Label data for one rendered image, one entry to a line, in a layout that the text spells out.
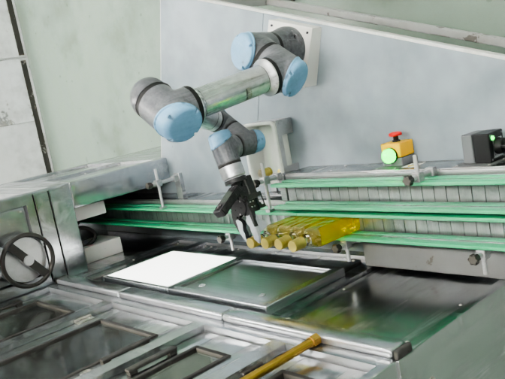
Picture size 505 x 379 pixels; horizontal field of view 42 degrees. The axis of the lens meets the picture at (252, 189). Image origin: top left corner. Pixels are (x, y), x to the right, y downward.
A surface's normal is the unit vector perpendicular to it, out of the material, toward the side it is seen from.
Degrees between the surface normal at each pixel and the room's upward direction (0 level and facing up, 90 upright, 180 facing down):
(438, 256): 0
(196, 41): 0
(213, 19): 0
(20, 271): 90
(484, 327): 90
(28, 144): 90
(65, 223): 90
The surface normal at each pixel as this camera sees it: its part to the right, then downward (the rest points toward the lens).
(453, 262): -0.72, 0.24
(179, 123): 0.55, 0.60
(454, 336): 0.67, 0.00
